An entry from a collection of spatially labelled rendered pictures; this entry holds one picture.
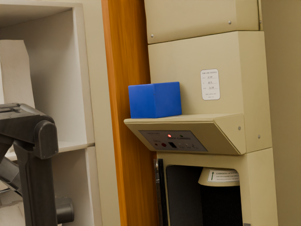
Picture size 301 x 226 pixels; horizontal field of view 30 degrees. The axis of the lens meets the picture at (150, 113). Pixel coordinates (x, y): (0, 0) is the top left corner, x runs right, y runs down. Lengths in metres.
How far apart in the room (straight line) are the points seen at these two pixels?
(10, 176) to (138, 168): 0.37
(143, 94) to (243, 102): 0.27
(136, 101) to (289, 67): 0.56
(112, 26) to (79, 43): 0.92
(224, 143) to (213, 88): 0.16
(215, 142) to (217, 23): 0.30
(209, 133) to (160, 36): 0.35
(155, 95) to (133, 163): 0.27
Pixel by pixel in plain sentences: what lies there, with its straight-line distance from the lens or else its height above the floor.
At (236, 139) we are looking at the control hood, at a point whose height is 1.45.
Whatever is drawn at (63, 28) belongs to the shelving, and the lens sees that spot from 2.65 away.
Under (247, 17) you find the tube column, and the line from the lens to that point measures 1.44.
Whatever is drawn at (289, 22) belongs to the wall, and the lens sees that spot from 1.82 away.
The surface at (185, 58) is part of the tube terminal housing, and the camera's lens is 1.50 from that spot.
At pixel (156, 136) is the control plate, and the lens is 1.49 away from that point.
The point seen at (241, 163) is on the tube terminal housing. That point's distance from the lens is 1.42.
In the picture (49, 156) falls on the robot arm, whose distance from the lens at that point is 1.05.
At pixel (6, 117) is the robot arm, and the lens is 0.99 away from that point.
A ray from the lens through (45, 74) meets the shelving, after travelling 2.79.
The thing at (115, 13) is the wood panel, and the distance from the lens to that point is 1.61.
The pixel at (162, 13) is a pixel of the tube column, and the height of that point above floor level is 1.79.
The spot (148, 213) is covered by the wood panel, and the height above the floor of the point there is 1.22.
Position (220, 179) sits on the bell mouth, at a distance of 1.50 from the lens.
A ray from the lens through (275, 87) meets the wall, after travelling 1.85.
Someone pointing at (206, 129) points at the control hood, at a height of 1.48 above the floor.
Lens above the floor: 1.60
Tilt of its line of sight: 3 degrees down
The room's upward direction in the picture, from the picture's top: 5 degrees counter-clockwise
